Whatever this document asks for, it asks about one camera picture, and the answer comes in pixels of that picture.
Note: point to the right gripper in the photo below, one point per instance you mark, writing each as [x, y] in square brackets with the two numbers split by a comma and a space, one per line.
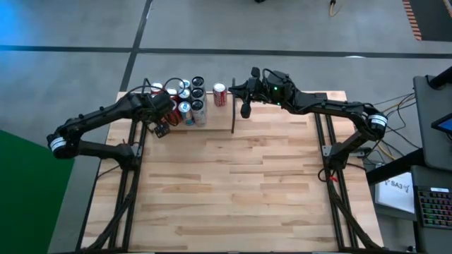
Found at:
[275, 90]

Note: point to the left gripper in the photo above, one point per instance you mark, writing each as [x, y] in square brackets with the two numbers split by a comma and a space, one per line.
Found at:
[160, 106]

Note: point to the red cola can white script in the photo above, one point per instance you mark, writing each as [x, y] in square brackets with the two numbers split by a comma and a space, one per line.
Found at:
[219, 94]

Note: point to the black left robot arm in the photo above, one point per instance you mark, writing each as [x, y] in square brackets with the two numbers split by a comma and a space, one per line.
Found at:
[99, 116]

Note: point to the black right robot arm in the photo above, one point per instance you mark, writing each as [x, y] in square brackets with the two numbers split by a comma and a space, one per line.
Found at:
[335, 109]

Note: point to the black shelf divider plate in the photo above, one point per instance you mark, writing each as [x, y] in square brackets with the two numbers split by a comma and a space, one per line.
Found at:
[233, 116]

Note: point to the black power adapter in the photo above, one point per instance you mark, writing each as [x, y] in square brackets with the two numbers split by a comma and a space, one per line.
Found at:
[362, 152]

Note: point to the green floor mat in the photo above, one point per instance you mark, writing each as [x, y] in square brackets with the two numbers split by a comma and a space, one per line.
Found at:
[28, 204]

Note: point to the black desk bar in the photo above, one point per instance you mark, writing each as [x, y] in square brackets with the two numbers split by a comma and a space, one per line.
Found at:
[392, 166]

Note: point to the white SA3 label sheet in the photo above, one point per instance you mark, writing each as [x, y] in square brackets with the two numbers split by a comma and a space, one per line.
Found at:
[395, 197]

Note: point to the black monitor pole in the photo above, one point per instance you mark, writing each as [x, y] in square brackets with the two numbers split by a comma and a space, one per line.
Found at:
[441, 79]

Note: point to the black mat orange striped edge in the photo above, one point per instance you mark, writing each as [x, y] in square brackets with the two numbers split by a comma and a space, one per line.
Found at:
[434, 21]

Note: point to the small display screen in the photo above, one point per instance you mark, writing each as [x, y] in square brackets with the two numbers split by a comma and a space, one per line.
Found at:
[445, 124]

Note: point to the dark grey desk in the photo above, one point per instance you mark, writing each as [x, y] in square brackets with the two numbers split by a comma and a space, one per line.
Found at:
[431, 176]

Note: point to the backlit computer keyboard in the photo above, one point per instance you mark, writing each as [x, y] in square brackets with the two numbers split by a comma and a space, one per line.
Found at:
[436, 208]

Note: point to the black aluminium rig frame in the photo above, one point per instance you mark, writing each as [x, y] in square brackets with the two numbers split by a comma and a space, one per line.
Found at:
[131, 180]

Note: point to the grey metal bracket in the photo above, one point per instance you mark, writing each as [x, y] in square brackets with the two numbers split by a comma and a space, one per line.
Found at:
[326, 151]

